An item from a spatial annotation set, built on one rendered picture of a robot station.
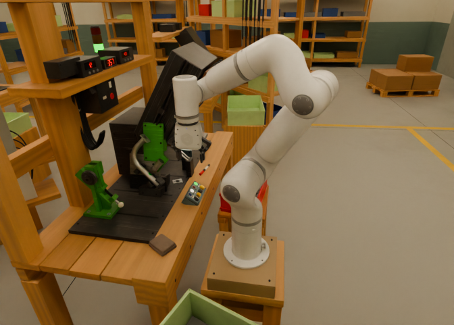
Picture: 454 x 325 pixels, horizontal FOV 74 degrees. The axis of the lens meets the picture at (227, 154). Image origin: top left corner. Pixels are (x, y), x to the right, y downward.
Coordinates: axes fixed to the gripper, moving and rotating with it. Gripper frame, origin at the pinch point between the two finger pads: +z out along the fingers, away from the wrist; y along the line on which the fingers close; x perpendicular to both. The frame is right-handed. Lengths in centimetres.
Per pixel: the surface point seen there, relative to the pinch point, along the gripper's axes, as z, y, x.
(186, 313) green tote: 42, 6, -35
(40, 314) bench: 76, -71, -26
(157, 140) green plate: 12, -31, 38
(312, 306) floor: 130, 63, 44
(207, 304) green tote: 36, 14, -35
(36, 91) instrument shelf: -23, -64, 4
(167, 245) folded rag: 37.0, -9.6, -10.2
